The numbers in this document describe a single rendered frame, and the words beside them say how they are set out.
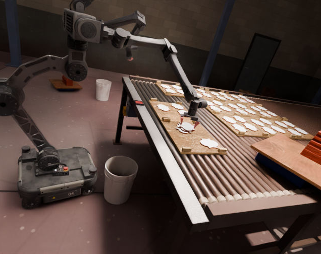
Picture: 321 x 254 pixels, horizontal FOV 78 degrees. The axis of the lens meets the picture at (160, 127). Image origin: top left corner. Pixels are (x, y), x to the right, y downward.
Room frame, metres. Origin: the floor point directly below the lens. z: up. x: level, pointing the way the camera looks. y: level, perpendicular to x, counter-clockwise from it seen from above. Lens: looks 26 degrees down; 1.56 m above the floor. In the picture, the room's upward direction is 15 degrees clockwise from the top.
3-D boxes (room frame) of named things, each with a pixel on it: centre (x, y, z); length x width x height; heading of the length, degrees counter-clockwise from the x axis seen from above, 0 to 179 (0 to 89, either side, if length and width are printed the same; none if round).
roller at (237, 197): (1.63, -0.08, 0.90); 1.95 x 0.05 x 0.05; 24
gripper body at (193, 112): (1.30, -0.19, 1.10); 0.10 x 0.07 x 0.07; 92
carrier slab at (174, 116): (1.66, -0.07, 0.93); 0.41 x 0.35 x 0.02; 23
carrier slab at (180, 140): (1.27, -0.23, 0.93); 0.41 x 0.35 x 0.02; 24
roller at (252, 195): (1.67, -0.17, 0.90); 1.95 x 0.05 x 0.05; 24
